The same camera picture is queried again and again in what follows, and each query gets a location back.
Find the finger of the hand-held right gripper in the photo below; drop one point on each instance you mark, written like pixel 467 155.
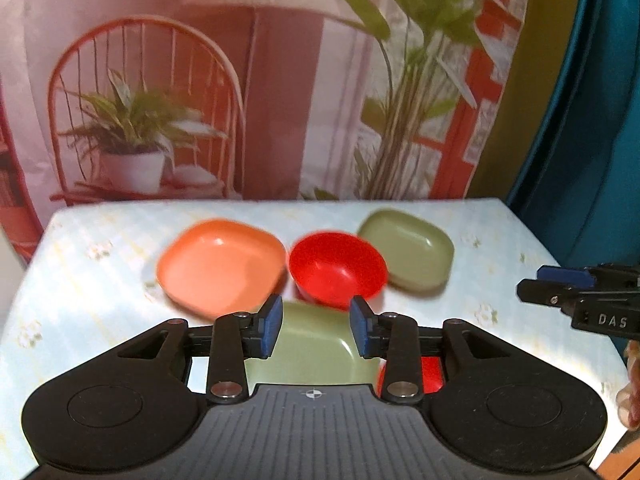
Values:
pixel 562 274
pixel 542 292

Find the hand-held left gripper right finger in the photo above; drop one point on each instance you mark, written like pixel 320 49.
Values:
pixel 358 327

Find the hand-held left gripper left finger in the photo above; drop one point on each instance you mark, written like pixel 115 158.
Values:
pixel 272 325

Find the green square plate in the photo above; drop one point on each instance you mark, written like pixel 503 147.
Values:
pixel 310 355
pixel 410 247

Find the red bowl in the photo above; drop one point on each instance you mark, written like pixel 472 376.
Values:
pixel 337 270
pixel 431 372

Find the orange square plate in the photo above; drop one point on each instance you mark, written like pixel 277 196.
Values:
pixel 220 270

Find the person's right hand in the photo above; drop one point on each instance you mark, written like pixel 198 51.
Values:
pixel 631 400

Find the teal curtain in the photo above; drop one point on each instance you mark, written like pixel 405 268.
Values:
pixel 590 120

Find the floral tablecloth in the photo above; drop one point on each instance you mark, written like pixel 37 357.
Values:
pixel 95 290

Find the printed backdrop cloth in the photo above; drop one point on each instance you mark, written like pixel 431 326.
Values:
pixel 280 90

